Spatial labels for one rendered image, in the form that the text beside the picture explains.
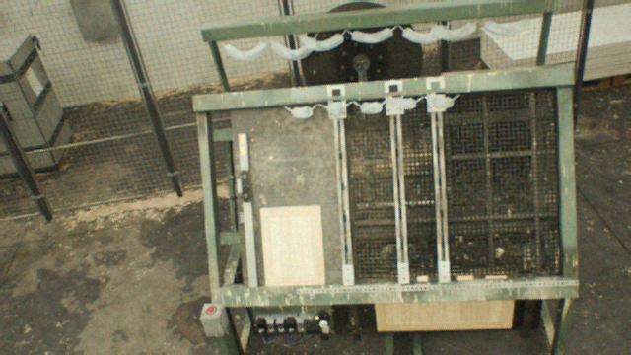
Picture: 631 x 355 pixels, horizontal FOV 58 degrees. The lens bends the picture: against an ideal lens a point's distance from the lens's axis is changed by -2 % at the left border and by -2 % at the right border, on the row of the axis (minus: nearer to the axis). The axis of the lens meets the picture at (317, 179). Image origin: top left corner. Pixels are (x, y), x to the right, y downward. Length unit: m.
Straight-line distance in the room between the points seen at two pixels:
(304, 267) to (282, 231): 0.26
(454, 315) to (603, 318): 1.20
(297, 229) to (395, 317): 0.97
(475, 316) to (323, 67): 1.94
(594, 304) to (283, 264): 2.39
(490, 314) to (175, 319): 2.46
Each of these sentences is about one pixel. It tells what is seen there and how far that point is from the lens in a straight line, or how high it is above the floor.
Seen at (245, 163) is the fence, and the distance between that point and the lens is 3.59.
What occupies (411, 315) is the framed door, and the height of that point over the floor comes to 0.41.
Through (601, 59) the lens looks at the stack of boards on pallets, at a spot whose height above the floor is 0.38.
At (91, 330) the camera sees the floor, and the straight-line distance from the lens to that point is 5.20.
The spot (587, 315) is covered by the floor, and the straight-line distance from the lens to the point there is 4.74.
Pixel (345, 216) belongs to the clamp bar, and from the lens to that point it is 3.48.
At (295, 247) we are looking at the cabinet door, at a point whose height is 1.09.
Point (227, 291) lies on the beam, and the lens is 3.73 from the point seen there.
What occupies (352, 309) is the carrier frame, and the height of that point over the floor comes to 0.53.
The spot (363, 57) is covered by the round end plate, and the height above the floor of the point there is 1.90.
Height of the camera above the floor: 3.48
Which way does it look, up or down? 36 degrees down
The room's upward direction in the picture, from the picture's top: 9 degrees counter-clockwise
